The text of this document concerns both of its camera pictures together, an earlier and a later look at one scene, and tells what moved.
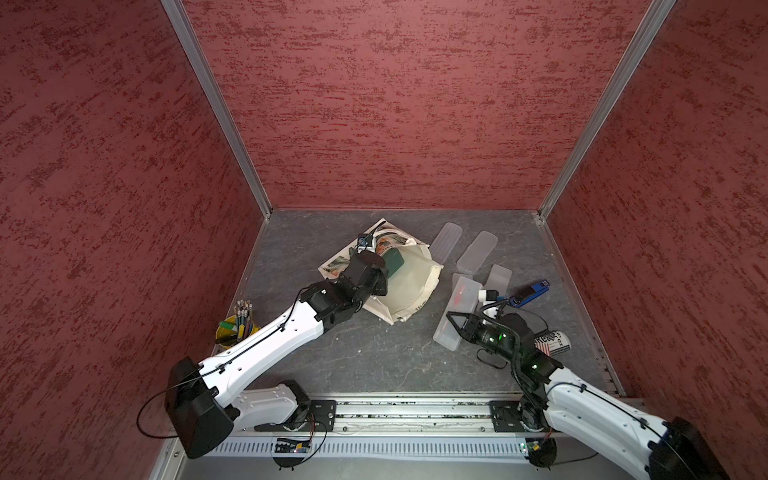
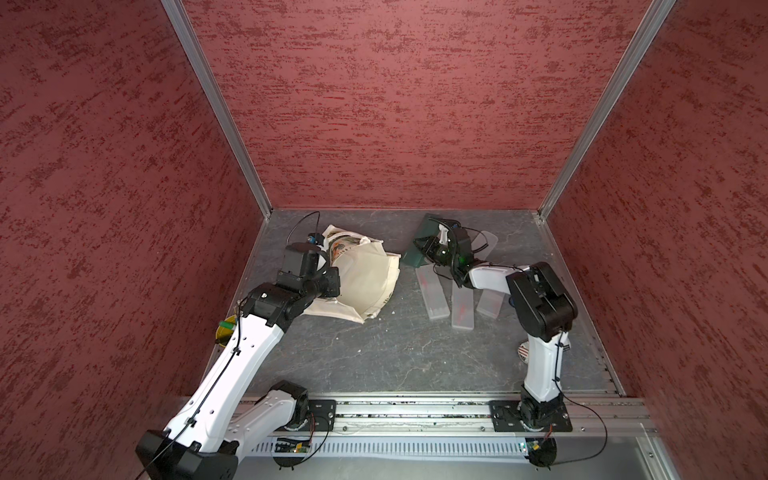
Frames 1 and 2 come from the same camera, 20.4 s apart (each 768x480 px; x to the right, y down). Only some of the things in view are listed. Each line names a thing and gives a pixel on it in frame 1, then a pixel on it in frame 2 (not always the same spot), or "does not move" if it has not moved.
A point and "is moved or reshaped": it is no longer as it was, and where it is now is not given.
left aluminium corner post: [178, 14] does not move
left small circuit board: [286, 445] does not move
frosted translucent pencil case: [478, 253] does not move
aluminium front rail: [394, 416] does not move
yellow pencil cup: [236, 327] does not move
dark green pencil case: [393, 261] → [414, 255]
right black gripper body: [489, 336] → [440, 253]
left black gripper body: [379, 287] → [325, 285]
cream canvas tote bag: [413, 273] is moved or reshaped
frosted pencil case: [463, 298] → [432, 292]
